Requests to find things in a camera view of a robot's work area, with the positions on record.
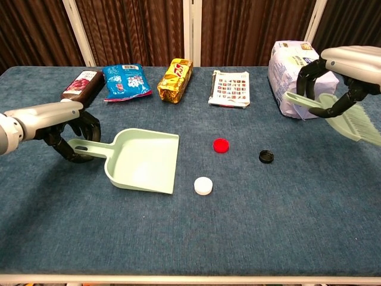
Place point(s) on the white partition frame post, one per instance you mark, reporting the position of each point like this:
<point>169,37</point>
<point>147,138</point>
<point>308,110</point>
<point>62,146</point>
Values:
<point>315,21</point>
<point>78,32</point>
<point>192,32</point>

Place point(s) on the brown pleated curtain panel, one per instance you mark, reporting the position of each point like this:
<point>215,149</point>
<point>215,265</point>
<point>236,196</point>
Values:
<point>134,29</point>
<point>354,21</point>
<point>256,29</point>
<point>35,32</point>

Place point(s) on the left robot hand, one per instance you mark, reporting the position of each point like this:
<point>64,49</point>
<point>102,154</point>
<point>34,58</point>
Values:
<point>50,119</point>

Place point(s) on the red bottle cap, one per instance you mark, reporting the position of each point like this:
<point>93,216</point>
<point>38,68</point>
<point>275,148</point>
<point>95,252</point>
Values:
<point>221,145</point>

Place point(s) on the blue snack bag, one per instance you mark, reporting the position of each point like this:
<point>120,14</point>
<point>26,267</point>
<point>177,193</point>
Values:
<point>126,82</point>

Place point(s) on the mint green dustpan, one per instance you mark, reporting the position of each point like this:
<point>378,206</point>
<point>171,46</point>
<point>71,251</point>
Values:
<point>143,161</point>

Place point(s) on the black bottle cap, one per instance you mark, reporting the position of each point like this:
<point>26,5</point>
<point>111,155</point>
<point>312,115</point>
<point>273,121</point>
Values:
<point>266,156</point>

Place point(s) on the yellow snack bag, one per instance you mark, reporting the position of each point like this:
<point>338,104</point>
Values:
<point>175,80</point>

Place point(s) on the mint green hand brush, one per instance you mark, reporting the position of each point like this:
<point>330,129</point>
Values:
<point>357,125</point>

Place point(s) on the white patterned packet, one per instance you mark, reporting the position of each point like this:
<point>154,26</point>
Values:
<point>230,88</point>

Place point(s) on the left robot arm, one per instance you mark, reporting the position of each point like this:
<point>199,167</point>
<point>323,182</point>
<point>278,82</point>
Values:
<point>9,134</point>

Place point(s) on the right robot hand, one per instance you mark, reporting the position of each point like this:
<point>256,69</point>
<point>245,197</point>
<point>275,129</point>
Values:
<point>357,62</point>

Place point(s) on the white tissue pack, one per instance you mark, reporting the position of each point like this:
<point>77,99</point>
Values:
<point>285,74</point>

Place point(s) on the blue table cloth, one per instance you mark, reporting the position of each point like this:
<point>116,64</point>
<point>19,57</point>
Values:
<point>190,232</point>

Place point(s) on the dark purple bottle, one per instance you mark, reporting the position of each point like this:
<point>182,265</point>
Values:
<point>81,86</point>

